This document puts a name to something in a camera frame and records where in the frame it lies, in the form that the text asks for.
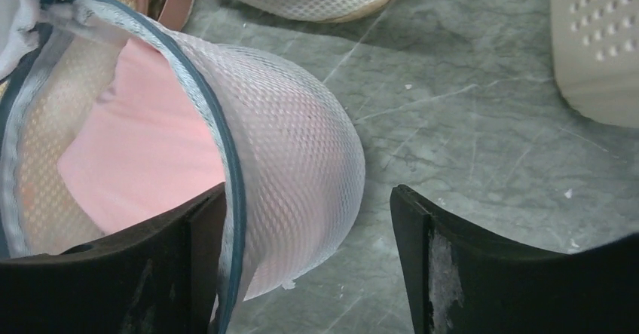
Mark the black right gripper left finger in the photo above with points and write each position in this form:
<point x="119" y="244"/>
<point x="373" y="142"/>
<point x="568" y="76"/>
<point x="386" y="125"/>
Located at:
<point x="159" y="276"/>

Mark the white mesh laundry bag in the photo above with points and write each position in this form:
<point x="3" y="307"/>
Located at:
<point x="294" y="164"/>

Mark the cream plastic laundry basket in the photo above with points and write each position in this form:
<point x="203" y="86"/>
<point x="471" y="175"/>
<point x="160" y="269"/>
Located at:
<point x="595" y="58"/>

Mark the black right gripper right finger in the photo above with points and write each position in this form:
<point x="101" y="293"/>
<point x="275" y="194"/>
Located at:
<point x="462" y="278"/>

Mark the pink bra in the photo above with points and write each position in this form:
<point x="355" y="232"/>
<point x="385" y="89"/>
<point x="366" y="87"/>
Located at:
<point x="143" y="150"/>

